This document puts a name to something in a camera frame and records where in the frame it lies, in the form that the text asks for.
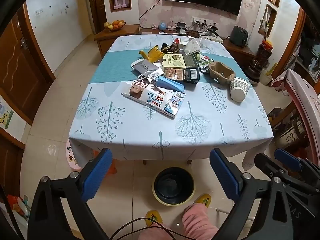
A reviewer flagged cardboard cup carrier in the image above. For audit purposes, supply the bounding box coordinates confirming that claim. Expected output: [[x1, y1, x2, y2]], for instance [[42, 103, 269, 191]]
[[208, 61, 236, 85]]

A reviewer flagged flattened beige and black box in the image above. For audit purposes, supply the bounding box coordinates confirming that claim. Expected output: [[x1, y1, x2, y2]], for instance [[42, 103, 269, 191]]
[[161, 53, 201, 83]]

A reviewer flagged dark bin with yellow rim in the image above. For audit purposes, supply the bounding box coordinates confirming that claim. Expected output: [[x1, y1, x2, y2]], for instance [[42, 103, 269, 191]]
[[152, 166, 196, 207]]

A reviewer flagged pink and white cloth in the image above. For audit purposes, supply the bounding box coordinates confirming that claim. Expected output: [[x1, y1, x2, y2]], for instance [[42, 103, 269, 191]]
[[271, 68, 320, 155]]

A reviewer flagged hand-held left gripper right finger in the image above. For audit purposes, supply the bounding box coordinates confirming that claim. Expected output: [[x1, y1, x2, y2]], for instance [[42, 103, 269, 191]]
[[209, 148, 293, 240]]

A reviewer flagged teal table runner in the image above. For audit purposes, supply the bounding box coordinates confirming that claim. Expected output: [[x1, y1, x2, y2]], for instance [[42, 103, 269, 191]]
[[89, 49, 254, 85]]

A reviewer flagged white power strip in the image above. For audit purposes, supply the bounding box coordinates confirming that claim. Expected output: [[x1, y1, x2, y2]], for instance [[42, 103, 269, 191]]
[[191, 17, 218, 25]]

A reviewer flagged dark red tall stand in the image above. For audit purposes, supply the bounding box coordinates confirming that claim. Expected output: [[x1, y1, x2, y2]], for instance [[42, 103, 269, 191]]
[[257, 40, 273, 67]]

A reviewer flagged animal print poster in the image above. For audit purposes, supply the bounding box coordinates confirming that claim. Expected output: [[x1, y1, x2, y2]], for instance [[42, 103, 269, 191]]
[[0, 97, 14, 130]]

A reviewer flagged pink trouser leg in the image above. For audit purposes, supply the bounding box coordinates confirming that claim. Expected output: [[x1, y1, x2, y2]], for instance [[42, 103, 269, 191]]
[[182, 203, 219, 240], [139, 224, 175, 240]]

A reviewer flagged fruit bowl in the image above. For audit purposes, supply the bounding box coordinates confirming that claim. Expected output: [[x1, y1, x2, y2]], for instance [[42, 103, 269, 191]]
[[104, 20, 126, 32]]

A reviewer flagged chocolate bar box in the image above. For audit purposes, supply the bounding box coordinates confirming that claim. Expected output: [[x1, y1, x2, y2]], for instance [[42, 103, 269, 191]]
[[121, 79, 186, 119]]

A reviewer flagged white cable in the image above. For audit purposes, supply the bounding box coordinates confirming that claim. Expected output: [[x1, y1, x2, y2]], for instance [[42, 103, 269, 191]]
[[138, 69, 164, 82]]

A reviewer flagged white bucket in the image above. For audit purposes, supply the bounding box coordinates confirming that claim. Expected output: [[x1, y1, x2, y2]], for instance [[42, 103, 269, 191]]
[[260, 69, 273, 85]]

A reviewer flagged blue case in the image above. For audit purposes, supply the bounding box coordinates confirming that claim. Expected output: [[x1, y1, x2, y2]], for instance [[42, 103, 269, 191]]
[[156, 76, 185, 93]]

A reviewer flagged black toaster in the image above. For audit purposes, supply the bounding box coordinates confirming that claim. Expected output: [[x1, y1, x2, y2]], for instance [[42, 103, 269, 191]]
[[229, 26, 249, 47]]

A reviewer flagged dark snack wrapper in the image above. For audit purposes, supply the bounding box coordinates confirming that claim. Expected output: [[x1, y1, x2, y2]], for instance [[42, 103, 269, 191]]
[[160, 42, 179, 52]]

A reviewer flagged grey pouch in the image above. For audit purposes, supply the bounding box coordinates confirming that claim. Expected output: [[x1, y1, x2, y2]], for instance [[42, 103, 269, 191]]
[[130, 59, 160, 73]]

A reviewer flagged dark round stand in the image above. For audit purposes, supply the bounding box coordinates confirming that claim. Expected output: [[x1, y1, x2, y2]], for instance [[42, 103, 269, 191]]
[[247, 60, 263, 84]]

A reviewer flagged printed cardboard box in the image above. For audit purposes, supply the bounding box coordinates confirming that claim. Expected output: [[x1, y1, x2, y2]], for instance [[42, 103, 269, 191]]
[[267, 107, 308, 150]]

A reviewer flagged green and white wrapper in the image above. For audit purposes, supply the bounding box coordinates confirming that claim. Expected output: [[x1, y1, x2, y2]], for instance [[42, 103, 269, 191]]
[[197, 55, 214, 74]]

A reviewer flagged red printed packet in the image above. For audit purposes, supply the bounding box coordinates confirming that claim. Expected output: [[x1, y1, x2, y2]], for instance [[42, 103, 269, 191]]
[[7, 194, 30, 220]]

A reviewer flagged checked paper cup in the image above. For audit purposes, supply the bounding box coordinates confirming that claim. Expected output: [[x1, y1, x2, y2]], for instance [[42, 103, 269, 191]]
[[229, 77, 250, 102]]

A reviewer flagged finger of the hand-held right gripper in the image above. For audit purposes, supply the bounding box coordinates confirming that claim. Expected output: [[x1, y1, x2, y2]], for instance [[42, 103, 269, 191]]
[[274, 148, 320, 178], [254, 152, 300, 188]]

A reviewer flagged orange plastic stool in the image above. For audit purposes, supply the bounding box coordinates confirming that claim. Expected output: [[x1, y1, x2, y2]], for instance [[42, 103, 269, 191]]
[[65, 140, 117, 174]]

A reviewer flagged wooden cabinet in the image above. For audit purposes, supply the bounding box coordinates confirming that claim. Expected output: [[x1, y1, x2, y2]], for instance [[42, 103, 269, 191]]
[[94, 24, 257, 67]]

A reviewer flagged black cable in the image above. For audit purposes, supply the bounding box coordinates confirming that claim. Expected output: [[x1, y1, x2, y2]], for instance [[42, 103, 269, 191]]
[[110, 217, 180, 240]]

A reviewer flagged brown wooden door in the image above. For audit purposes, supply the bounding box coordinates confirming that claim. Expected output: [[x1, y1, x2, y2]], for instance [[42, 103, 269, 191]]
[[0, 2, 55, 125]]

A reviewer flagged white tissue paper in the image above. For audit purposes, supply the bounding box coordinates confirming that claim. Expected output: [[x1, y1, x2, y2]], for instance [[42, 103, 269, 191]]
[[182, 37, 202, 55]]

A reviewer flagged yellow wrapper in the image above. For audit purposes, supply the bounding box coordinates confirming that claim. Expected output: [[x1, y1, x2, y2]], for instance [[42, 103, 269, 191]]
[[139, 45, 166, 63]]

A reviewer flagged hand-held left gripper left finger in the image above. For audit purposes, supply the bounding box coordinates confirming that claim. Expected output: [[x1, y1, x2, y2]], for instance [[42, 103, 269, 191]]
[[27, 148, 113, 240]]

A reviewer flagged clear plastic wrap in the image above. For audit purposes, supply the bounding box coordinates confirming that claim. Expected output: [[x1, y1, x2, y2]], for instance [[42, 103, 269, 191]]
[[199, 37, 218, 50]]

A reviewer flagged yellow knitted slipper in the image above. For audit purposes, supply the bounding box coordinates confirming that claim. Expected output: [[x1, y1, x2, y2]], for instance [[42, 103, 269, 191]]
[[192, 193, 212, 208], [145, 210, 163, 227]]

